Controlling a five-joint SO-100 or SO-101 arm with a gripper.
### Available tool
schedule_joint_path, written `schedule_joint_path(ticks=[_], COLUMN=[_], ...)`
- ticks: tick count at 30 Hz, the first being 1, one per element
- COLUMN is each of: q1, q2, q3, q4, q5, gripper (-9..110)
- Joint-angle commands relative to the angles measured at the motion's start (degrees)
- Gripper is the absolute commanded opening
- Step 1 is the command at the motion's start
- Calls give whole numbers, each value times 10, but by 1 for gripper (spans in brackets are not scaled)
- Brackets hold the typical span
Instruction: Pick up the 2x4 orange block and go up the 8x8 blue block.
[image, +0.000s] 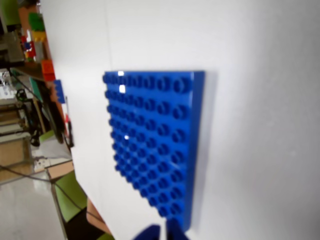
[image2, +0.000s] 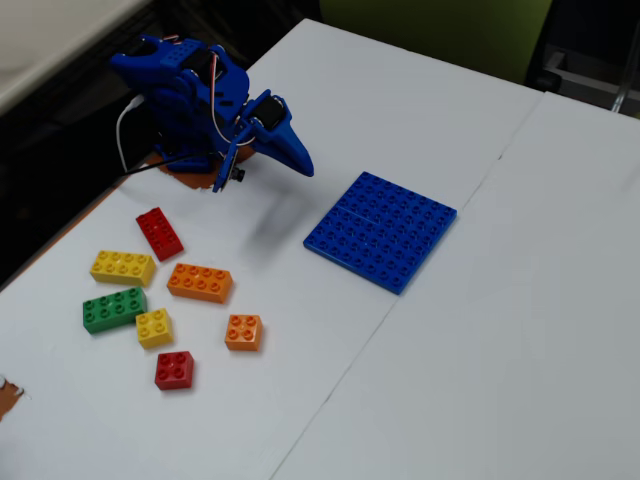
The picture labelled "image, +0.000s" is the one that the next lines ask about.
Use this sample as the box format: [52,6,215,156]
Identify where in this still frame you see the red and white toy figures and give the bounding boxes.
[20,29,37,63]

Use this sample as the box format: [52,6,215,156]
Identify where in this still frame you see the grey machine box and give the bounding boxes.
[0,31,26,67]

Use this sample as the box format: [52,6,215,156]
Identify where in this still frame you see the green toy brick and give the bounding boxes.
[28,12,46,32]

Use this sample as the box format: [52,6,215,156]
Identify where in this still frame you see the red and black tool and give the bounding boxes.
[64,96,75,148]

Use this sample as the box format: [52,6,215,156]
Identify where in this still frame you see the orange toy brick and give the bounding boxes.
[41,59,56,82]

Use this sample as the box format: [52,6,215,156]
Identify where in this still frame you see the blue 8x8 base plate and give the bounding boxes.
[101,70,208,232]

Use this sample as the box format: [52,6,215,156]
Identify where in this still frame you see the black floor cable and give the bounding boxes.
[0,163,88,213]

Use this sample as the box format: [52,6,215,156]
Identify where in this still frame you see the brown cardboard board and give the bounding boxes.
[17,4,69,131]

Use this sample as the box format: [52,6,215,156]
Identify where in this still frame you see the white power strip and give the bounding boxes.
[33,157,50,173]

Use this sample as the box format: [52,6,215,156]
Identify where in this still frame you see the yellow toy brick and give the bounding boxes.
[32,30,48,43]

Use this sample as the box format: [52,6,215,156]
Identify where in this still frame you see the metal shelf rack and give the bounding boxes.
[0,67,35,151]

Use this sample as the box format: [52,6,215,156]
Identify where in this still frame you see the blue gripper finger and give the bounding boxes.
[166,216,194,240]
[133,224,161,240]

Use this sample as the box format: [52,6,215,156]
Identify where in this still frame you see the blue toy brick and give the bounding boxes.
[53,79,69,104]

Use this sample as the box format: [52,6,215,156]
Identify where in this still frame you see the teal panel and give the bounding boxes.
[28,76,45,103]

